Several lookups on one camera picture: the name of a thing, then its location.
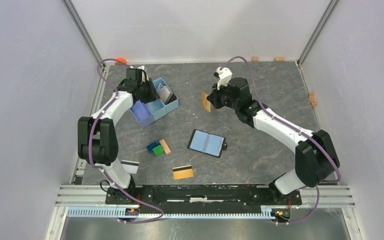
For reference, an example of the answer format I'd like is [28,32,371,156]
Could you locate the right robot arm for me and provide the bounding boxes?
[206,77,341,204]

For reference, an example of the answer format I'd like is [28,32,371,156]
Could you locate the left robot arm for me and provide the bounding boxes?
[77,66,159,204]

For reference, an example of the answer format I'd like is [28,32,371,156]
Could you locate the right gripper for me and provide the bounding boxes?
[207,80,240,111]

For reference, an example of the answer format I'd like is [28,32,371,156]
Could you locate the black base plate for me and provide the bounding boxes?
[105,183,303,215]

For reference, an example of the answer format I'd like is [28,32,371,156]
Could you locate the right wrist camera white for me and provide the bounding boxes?
[215,67,233,90]

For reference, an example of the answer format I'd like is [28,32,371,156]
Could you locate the gold patterned credit card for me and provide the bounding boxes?
[201,91,212,113]

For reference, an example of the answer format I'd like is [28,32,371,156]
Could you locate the light blue middle bin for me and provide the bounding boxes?
[145,99,167,121]

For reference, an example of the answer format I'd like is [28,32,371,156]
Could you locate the blue toy brick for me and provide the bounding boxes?
[146,140,160,154]

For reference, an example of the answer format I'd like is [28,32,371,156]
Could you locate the purple plastic bin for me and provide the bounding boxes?
[130,101,155,128]

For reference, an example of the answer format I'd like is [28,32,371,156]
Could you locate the wooden block back right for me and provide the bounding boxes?
[274,56,285,62]

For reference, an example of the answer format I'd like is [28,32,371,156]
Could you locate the light blue bin with cards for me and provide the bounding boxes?
[152,77,179,114]

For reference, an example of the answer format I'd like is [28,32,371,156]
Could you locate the orange round object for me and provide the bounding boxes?
[114,57,128,66]

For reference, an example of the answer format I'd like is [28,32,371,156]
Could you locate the silver credit card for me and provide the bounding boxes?
[120,160,140,175]

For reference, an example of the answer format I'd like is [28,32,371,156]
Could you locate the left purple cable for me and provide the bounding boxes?
[87,58,165,225]

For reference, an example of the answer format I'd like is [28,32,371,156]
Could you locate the aluminium frame rail left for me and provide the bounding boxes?
[44,0,111,240]

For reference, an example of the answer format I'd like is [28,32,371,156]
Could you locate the green toy brick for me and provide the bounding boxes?
[152,145,165,157]

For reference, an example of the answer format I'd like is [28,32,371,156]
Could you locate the wooden arch block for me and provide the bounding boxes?
[308,92,318,108]

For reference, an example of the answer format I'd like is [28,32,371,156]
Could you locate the black card holder wallet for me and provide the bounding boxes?
[187,129,228,158]

